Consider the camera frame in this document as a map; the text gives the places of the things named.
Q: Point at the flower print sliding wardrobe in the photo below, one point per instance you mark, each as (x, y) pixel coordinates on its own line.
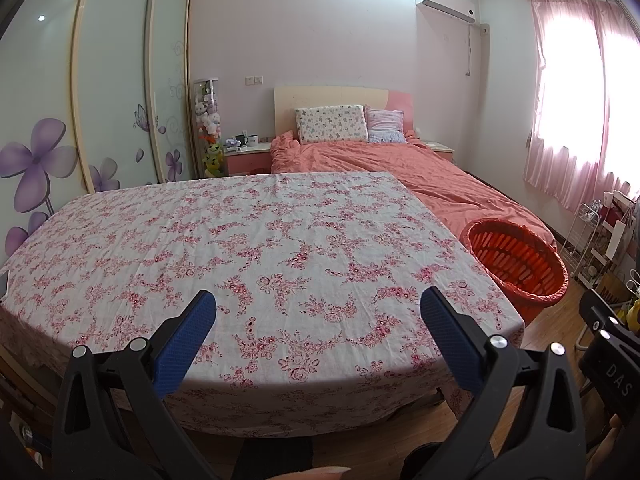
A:
(110, 85)

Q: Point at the person's left hand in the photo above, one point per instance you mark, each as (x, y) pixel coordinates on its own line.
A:
(315, 474)

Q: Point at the pink floral tablecloth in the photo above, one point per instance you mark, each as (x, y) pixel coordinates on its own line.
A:
(250, 240)

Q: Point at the plush toy display tube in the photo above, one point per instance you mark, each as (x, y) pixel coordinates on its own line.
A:
(209, 120)

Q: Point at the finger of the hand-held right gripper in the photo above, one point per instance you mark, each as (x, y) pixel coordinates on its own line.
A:
(602, 317)

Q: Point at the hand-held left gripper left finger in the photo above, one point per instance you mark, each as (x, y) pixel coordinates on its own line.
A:
(185, 340)

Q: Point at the dark mug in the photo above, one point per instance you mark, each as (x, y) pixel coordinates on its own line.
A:
(241, 140)

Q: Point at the air conditioner pipe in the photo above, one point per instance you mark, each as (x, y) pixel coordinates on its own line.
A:
(469, 50)

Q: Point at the cream pink headboard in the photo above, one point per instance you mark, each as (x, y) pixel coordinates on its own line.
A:
(325, 97)

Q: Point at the pink bed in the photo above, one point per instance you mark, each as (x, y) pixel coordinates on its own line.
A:
(415, 170)

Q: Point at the floral print pillow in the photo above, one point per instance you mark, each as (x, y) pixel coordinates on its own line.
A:
(330, 124)

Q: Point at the person's right hand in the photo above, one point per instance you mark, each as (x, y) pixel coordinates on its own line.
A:
(602, 455)

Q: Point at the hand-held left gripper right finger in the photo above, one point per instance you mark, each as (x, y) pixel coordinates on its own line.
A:
(450, 340)

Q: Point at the pink white nightstand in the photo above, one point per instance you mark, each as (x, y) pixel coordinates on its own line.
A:
(247, 162)
(442, 149)

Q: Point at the pink curtain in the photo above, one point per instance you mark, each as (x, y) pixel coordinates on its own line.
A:
(545, 170)

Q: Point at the pink striped pillow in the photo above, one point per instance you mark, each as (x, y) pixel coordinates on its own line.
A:
(385, 122)

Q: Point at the cluttered white shelf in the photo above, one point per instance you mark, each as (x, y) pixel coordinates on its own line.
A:
(622, 240)

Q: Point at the white smartphone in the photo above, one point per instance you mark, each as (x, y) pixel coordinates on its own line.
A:
(3, 287)

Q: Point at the dark wooden table frame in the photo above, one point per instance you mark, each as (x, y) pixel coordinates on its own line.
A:
(25, 395)

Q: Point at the yellow toy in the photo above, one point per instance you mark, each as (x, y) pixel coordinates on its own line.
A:
(631, 315)

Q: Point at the orange plastic basket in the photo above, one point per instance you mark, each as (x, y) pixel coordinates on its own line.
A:
(545, 285)

